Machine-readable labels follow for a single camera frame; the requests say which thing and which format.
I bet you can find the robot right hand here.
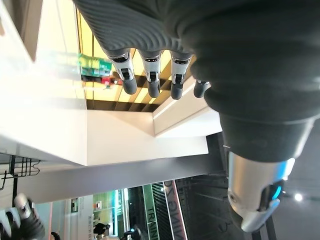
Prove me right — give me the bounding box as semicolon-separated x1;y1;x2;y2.
0;192;46;240

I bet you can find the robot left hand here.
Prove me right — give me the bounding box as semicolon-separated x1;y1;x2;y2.
72;0;320;234

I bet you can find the person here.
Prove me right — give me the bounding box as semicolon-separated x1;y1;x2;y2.
93;222;111;237

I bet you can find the small red object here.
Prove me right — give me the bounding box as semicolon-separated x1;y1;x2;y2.
100;76;120;90

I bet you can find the green training banner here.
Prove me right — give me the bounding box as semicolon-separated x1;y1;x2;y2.
141;183;161;240

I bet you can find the green sign board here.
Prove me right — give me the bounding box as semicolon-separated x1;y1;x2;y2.
78;52;113;77

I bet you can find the black wire rack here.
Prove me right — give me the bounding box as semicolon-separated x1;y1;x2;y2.
0;154;41;191

